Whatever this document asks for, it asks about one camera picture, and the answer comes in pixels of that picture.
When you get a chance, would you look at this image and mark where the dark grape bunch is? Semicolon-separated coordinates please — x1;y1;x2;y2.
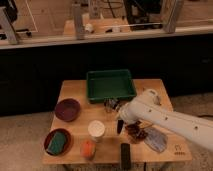
125;124;147;141

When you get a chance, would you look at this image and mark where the white cup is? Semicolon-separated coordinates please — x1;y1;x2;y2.
88;120;106;142

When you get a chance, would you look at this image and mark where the green sponge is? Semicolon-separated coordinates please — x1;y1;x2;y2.
47;132;67;155

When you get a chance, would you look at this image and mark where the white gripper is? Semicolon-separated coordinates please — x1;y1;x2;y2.
116;103;133;124

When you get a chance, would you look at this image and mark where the green plastic bin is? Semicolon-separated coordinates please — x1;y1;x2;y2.
86;69;137;103

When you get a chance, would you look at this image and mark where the orange fruit toy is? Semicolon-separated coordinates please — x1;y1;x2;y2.
80;140;96;159

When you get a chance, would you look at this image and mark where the red bowl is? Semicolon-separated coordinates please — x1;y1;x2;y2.
44;128;73;156

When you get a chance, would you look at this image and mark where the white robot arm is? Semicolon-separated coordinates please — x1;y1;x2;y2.
118;89;213;151

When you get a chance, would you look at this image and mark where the wooden table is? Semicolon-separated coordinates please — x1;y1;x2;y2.
43;80;192;164

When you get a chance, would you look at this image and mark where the black remote control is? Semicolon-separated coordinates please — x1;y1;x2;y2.
121;143;131;170

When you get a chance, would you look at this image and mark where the grey blue cloth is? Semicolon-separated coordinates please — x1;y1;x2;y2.
144;127;168;153

